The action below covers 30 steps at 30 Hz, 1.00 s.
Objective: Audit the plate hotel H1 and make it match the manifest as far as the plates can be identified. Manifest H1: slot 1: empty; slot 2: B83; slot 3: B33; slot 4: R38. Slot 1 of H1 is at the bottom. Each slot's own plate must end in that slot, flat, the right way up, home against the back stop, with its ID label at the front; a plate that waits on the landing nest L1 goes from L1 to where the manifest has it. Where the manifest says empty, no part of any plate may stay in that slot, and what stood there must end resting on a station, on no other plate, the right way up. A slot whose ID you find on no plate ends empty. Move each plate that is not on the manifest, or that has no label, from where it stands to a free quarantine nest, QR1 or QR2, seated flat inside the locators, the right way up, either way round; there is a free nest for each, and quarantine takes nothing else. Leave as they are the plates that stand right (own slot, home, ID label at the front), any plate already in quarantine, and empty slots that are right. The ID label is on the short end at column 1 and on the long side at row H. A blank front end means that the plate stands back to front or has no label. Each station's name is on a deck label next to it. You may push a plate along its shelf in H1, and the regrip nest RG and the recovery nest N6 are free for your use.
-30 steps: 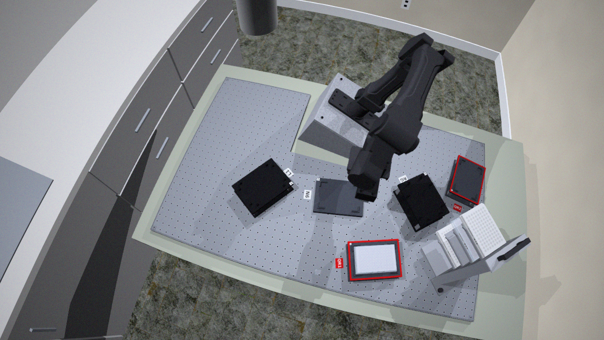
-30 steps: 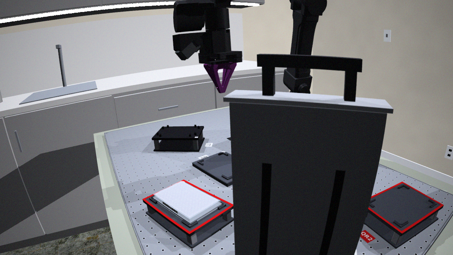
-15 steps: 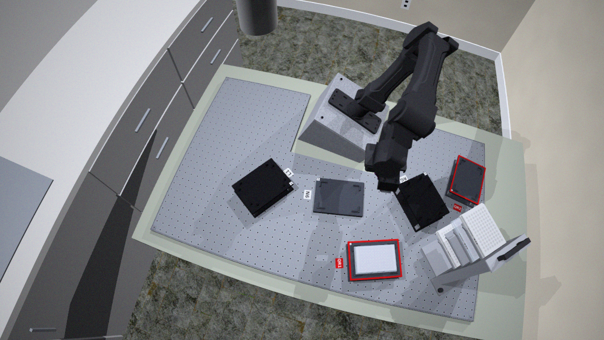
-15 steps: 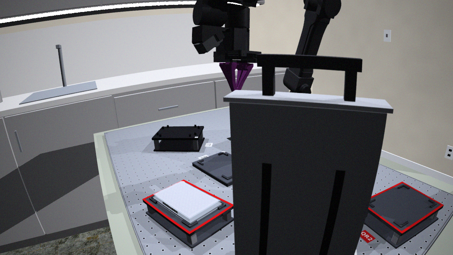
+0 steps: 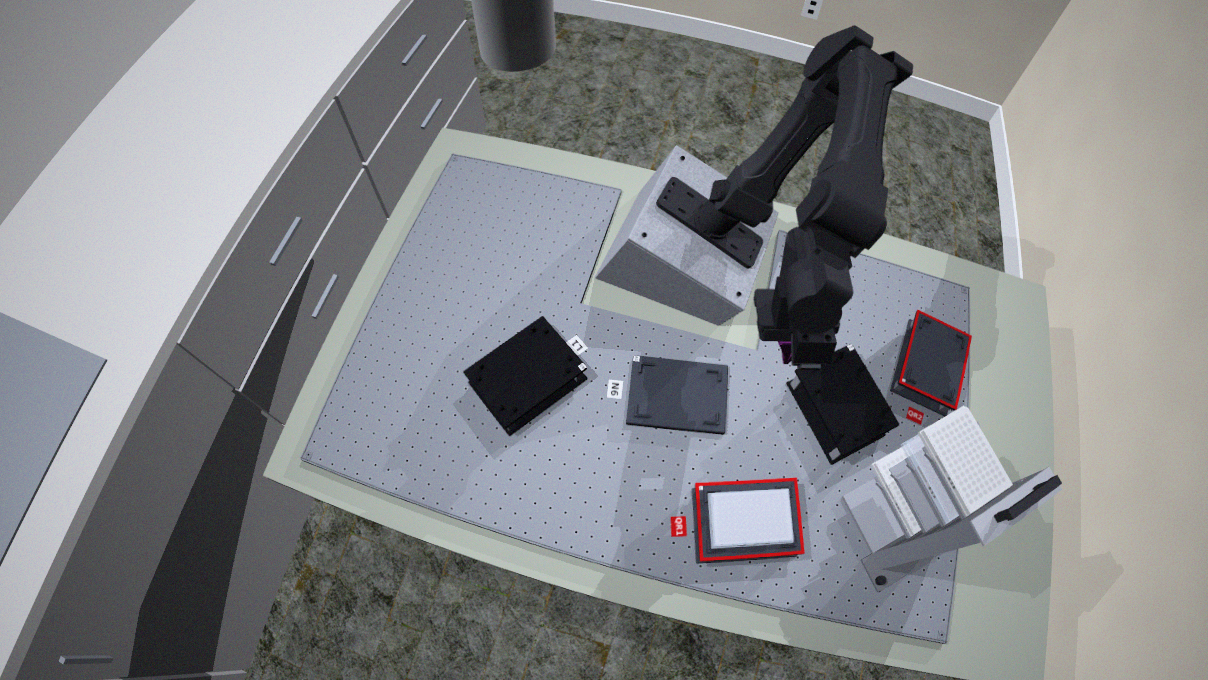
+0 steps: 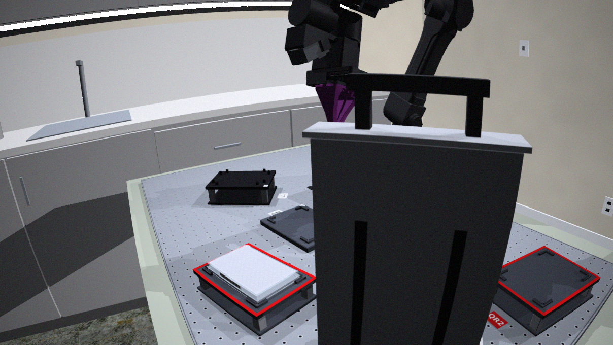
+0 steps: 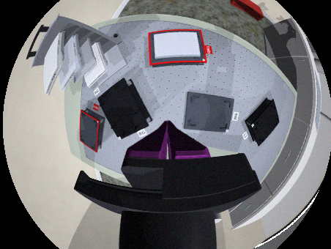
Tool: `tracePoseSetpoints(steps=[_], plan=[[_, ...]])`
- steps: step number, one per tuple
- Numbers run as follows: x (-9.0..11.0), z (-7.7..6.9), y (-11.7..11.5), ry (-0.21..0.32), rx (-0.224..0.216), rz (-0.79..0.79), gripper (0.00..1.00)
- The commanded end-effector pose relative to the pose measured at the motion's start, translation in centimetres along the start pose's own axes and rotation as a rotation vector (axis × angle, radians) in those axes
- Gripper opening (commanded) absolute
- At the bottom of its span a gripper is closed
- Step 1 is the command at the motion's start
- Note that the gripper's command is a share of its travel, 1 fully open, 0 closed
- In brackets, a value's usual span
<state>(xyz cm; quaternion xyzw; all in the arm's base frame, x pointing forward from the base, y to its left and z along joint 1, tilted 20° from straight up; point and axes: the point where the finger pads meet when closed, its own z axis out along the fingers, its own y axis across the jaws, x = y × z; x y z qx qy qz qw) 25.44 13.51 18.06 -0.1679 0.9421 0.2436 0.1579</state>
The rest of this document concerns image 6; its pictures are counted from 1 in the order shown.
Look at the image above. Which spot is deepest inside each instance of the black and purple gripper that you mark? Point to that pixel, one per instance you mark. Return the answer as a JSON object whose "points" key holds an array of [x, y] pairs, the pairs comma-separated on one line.
{"points": [[331, 85]]}

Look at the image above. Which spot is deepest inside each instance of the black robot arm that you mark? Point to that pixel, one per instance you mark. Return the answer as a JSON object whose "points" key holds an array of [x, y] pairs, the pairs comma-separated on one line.
{"points": [[326, 34]]}

